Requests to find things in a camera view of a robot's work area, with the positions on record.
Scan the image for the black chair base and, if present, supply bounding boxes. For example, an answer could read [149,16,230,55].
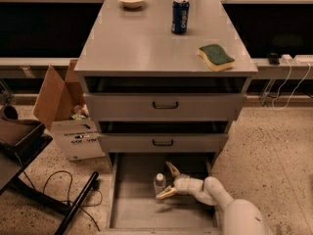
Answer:
[0,105,100,235]

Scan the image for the middle grey drawer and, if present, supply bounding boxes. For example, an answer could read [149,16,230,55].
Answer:
[99,120,228,153]

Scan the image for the grey drawer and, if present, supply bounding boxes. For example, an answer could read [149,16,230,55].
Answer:
[84,76,245,121]
[99,120,228,153]
[102,153,223,235]

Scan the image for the top grey drawer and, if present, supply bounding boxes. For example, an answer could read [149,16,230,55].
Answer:
[84,76,245,121]

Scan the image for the black floor cable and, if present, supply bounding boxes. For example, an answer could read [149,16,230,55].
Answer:
[22,169,104,232]

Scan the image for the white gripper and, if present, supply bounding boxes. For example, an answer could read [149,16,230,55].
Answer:
[156,162,203,200]

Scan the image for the green yellow sponge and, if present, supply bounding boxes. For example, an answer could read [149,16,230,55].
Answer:
[197,44,235,71]

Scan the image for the clear plastic water bottle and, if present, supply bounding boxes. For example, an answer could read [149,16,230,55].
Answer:
[154,173,166,195]

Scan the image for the black charger block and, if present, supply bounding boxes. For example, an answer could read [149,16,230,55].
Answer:
[267,53,281,66]

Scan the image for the open cardboard box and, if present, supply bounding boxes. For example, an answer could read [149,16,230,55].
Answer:
[33,60,105,161]

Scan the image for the blue Pepsi can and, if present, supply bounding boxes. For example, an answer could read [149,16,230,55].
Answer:
[171,0,190,34]

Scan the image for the white power strip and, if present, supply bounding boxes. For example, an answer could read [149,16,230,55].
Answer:
[281,54,313,64]

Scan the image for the white hanging cable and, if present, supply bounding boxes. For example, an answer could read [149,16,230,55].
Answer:
[270,61,312,111]

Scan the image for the grey drawer cabinet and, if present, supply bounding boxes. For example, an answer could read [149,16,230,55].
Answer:
[73,0,259,168]

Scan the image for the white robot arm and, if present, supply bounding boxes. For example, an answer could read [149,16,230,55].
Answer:
[156,162,274,235]

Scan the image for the bottom grey drawer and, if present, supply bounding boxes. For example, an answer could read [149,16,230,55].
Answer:
[102,153,223,235]

